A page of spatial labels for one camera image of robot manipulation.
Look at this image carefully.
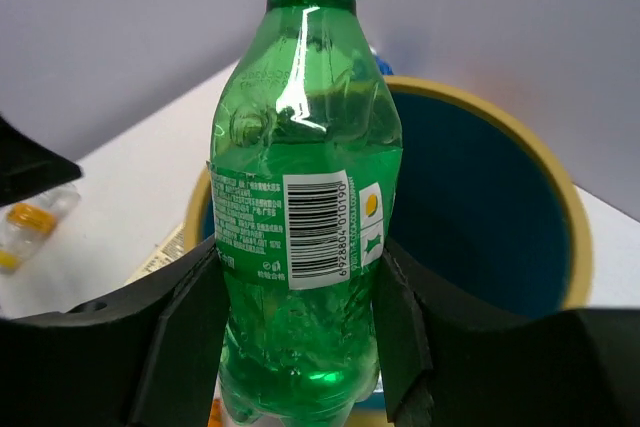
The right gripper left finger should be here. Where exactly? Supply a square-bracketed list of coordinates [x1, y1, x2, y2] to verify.
[1, 238, 229, 426]

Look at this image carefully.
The green plastic soda bottle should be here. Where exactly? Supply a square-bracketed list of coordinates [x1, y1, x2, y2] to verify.
[209, 0, 403, 426]

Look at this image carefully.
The blue label water bottle far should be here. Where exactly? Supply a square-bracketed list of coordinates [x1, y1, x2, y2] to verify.
[370, 47, 394, 76]

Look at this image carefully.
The orange plastic bottle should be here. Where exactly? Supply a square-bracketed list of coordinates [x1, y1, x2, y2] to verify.
[1, 183, 81, 273]

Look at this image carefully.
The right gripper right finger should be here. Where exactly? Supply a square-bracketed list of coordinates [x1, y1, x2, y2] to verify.
[373, 241, 639, 426]

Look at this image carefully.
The teal bin with yellow rim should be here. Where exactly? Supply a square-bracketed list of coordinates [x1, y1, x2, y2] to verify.
[182, 75, 595, 427]

